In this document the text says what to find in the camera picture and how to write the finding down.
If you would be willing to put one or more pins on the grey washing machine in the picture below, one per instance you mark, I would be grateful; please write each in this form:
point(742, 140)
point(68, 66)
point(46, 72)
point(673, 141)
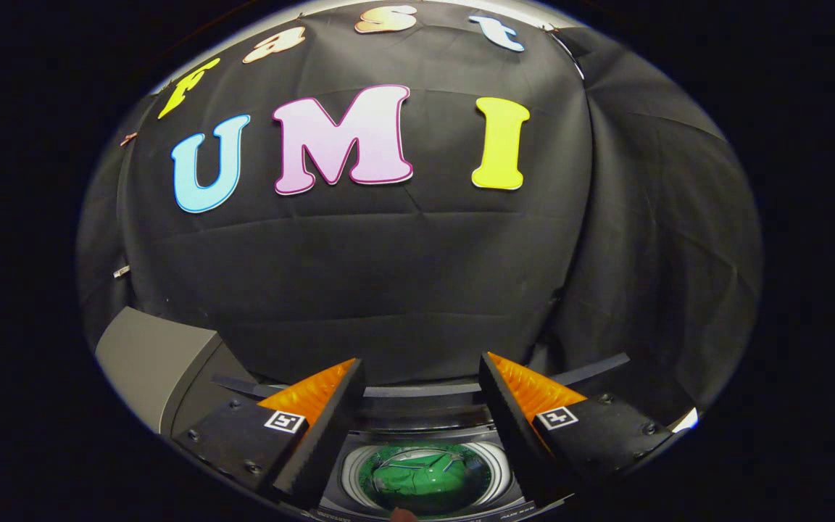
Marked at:
point(425, 391)

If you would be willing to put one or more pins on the red clip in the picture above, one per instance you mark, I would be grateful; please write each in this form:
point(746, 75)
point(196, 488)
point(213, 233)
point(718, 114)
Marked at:
point(128, 139)

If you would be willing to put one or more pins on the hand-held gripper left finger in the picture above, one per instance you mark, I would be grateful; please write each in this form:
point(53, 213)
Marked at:
point(330, 435)

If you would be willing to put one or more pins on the green polo shirt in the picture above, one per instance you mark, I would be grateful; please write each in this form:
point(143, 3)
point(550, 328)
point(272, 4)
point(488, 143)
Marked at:
point(425, 482)

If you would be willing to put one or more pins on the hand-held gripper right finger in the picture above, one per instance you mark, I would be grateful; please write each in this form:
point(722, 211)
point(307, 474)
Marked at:
point(512, 428)

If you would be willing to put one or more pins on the white clip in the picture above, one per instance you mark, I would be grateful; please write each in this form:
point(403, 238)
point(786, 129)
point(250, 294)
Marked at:
point(121, 272)

